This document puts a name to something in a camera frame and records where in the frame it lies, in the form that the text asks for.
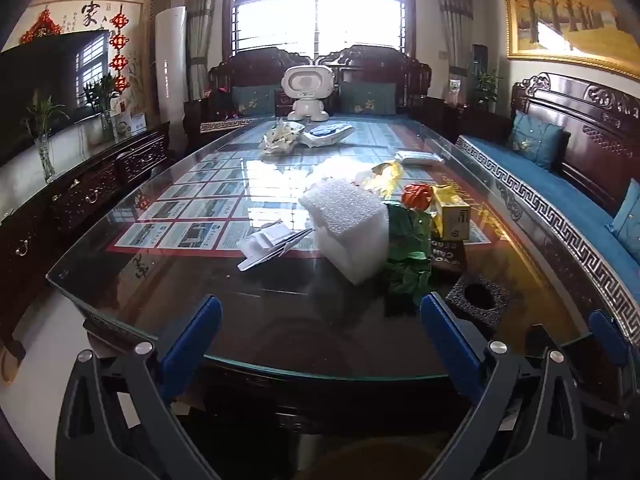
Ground blue embroidered pillow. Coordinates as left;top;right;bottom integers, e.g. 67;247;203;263
507;110;563;171
607;177;640;261

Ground bushy bamboo plant glass vase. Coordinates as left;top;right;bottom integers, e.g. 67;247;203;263
82;74;121;143

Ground white robot toy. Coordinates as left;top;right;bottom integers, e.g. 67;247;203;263
280;65;335;122

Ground small potted green plant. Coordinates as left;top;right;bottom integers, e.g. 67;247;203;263
475;70;502;113

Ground tall bamboo plant glass vase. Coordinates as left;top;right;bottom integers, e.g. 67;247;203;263
22;95;68;183

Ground orange red crumpled wrapper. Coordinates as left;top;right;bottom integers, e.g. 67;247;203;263
402;183;433;211

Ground floral calligraphy wall mural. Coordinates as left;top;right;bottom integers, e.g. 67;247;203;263
20;0;151;126

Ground carved wooden bench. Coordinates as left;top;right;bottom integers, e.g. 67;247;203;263
182;45;433;133

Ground carved wooden television cabinet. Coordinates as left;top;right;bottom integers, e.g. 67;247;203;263
0;122;171;356

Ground large barred window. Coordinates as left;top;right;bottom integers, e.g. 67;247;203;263
222;0;416;58

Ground long carved wooden sofa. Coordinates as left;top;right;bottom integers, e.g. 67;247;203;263
455;72;640;361

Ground white tissue pack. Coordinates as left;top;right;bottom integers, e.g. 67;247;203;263
395;150;445;167

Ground patterned curtain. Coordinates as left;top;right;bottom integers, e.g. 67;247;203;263
432;0;473;93
180;0;226;101

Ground white tower air conditioner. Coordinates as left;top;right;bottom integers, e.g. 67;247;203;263
154;6;188;123

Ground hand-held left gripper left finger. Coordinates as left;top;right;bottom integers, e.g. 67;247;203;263
55;294;223;480

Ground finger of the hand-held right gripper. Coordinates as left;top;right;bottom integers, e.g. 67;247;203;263
566;309;632;422
521;324;563;360

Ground small white box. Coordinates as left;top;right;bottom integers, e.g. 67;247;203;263
112;110;148;138

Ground clear plastic bag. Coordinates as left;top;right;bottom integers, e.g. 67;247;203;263
305;157;373;196

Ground white torn paper pieces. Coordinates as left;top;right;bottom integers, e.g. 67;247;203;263
236;224;315;271

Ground brown lettered sock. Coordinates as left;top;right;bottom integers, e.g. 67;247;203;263
430;237;471;286

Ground white foam sheet stack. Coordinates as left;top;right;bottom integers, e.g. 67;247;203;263
298;178;391;286

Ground yellow crumpled wrapper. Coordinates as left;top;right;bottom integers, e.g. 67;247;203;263
362;160;406;193

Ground blue sofa seat pad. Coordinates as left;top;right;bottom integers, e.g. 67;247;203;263
457;135;640;271

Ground black flat television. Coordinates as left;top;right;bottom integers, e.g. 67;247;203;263
0;30;111;166

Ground dark wooden side table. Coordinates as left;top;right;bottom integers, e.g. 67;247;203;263
425;95;511;146

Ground blue and white packet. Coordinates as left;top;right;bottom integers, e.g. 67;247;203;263
302;121;357;150

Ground crumpled printed paper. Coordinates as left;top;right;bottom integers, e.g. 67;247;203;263
259;120;303;155

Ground black foam block with hole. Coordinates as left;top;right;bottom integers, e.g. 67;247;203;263
445;274;512;330

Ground red fan-shaped knot ornament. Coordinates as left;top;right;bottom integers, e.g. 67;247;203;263
20;7;63;43

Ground yellow cardboard box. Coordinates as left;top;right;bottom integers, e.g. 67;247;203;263
430;185;471;242

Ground gold framed tree painting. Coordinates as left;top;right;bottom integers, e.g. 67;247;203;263
502;0;640;68

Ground green plastic wrapper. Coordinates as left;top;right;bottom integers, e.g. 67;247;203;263
385;202;436;307

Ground wooden glass-topped table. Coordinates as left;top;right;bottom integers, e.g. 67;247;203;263
45;115;626;436

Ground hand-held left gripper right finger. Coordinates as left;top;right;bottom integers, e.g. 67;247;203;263
420;292;588;480

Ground teal embroidered cushion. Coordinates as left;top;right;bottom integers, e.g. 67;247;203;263
340;81;398;115
231;85;281;117

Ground red knot string decoration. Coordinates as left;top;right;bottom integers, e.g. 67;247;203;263
110;2;131;93

